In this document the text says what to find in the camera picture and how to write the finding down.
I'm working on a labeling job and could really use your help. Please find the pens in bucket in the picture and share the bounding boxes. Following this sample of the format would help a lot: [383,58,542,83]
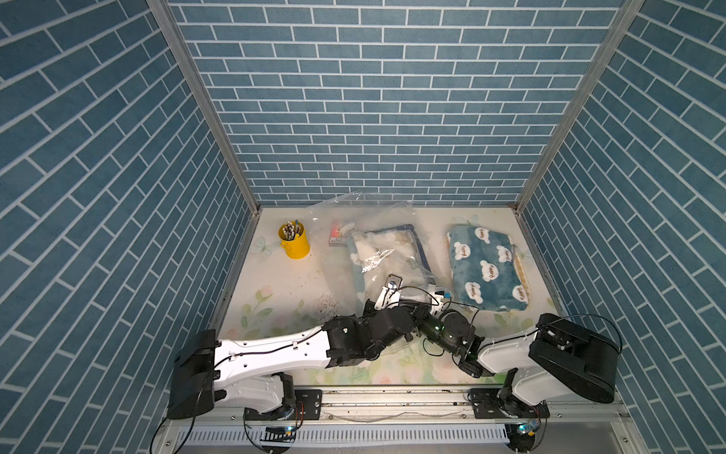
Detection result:
[279,221,304,241]

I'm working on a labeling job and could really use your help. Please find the cream fluffy navy-trimmed blanket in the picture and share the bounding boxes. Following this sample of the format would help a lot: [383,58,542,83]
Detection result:
[346,224,436,303]

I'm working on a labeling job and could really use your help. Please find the highlighter marker pack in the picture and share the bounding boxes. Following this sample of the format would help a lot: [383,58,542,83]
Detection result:
[328,219,355,247]

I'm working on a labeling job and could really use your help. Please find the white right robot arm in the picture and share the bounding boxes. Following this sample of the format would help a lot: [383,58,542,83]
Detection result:
[418,309,621,418]

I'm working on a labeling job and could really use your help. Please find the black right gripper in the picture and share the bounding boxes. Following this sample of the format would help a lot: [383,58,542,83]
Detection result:
[400,299,459,358]

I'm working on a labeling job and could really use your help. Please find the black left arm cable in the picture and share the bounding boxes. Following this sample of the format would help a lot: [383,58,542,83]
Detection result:
[148,283,444,454]

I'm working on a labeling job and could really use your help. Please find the aluminium corner post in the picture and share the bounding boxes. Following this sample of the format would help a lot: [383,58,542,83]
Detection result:
[147,0,261,217]
[513,0,644,219]

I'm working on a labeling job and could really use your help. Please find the clear plastic vacuum bag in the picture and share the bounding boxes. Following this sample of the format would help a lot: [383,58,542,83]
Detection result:
[307,192,438,315]

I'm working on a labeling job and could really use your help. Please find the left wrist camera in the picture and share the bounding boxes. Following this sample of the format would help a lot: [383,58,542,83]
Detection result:
[374,274,403,310]

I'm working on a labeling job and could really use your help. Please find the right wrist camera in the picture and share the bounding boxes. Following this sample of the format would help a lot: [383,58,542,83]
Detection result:
[429,291,451,315]

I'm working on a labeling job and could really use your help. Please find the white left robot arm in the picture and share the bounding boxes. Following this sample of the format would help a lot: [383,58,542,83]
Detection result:
[166,300,430,420]

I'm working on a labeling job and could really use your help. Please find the yellow metal pen bucket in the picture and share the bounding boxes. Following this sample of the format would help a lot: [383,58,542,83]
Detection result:
[280,227,310,260]

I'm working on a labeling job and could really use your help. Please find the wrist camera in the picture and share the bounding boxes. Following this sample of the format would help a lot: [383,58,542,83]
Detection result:
[374,274,403,310]
[429,291,451,315]

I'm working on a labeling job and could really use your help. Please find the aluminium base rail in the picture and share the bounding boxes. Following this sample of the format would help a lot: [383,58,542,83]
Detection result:
[149,385,647,453]

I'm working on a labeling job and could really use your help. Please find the left aluminium corner post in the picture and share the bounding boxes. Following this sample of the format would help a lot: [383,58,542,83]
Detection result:
[147,0,261,217]

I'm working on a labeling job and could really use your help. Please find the blue cloud pattern blanket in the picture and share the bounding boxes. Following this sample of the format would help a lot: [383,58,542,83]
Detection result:
[446,224,529,312]

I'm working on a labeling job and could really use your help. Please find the right aluminium corner post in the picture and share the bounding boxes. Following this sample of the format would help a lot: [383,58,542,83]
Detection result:
[513,0,644,219]

